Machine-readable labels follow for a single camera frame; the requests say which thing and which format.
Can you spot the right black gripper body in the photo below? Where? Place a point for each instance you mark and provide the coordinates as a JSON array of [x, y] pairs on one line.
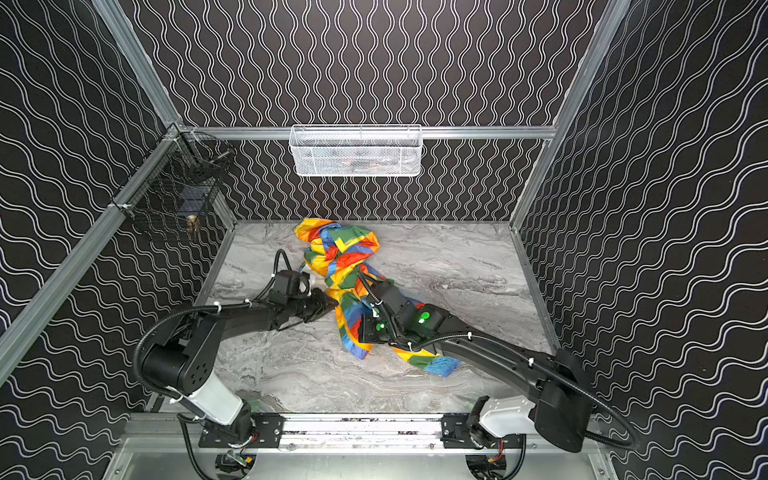
[[372, 327]]

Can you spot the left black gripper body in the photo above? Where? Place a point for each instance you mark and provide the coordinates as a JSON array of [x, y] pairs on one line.
[[315, 303]]

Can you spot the rainbow striped jacket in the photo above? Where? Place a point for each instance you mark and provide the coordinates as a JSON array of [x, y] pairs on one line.
[[338, 253]]

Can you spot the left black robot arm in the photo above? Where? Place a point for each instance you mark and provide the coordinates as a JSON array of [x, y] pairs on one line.
[[175, 358]]

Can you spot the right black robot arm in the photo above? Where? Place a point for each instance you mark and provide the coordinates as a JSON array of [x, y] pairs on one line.
[[556, 401]]

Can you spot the brass object in basket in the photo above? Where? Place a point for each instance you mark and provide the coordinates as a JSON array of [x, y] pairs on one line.
[[192, 224]]

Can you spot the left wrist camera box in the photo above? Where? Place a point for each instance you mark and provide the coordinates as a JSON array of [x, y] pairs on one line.
[[290, 283]]

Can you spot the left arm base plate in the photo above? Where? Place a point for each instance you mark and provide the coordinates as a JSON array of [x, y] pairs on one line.
[[262, 430]]

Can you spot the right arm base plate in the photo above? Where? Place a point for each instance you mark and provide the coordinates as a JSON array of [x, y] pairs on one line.
[[459, 431]]

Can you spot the white mesh wall basket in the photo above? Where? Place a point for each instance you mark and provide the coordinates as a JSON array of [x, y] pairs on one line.
[[357, 150]]

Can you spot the black wire wall basket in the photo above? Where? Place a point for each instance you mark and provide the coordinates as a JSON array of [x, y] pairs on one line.
[[186, 181]]

